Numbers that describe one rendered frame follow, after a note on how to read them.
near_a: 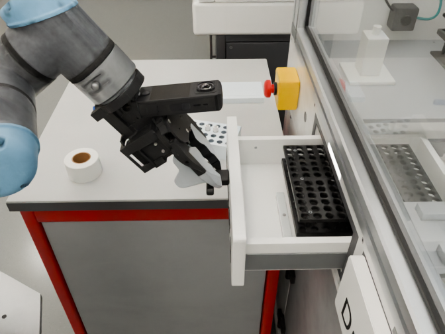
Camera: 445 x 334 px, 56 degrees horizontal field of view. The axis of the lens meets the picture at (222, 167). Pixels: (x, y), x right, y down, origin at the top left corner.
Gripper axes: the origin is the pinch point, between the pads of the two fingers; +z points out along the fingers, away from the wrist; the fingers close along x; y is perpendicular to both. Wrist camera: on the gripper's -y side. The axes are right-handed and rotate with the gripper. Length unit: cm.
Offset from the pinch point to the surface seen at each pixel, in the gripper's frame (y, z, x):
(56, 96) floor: 135, 16, -179
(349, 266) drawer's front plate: -12.9, 9.4, 18.1
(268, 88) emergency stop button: -7.1, 9.2, -31.3
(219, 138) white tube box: 7.2, 10.5, -26.0
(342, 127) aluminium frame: -19.1, 4.9, -1.2
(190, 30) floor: 71, 63, -281
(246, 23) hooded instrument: -3, 12, -80
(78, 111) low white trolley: 38, -8, -42
